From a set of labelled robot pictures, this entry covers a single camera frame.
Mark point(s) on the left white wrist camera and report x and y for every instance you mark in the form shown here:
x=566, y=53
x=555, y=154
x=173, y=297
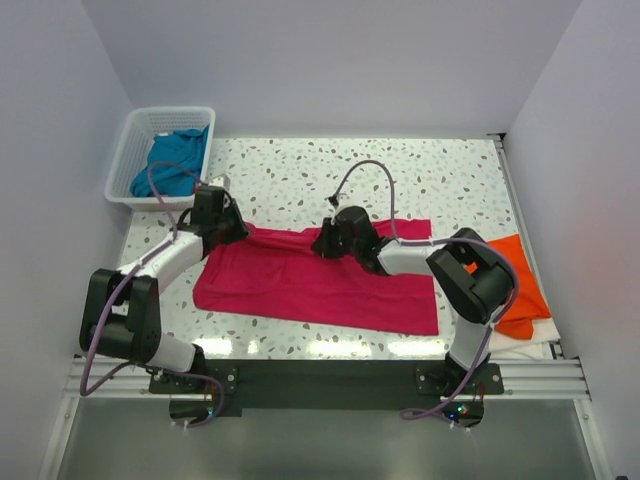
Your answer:
x=221, y=181

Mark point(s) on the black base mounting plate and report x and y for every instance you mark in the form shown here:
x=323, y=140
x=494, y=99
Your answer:
x=414, y=389

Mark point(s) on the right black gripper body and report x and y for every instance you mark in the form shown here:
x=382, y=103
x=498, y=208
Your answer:
x=334, y=242

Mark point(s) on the white cloth under stack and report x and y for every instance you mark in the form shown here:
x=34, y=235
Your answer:
x=537, y=348

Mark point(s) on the blue t shirt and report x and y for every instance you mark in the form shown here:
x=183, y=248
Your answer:
x=174, y=164

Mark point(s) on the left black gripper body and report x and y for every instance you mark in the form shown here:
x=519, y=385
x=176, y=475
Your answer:
x=230, y=224

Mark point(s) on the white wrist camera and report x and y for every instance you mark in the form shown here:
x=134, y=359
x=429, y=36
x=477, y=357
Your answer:
x=339, y=202
x=221, y=181

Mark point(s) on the folded orange t shirt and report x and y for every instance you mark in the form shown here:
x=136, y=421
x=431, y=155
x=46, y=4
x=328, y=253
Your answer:
x=518, y=323

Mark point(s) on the aluminium frame rail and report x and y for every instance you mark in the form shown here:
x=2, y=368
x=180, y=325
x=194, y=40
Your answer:
x=538, y=380

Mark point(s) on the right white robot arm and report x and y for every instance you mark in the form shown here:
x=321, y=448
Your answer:
x=479, y=282

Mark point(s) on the magenta t shirt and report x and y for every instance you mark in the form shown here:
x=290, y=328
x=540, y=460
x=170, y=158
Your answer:
x=274, y=273

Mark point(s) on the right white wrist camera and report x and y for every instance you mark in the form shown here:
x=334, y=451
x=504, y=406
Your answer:
x=339, y=202

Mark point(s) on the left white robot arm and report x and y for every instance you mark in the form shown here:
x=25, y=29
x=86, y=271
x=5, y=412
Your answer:
x=122, y=313

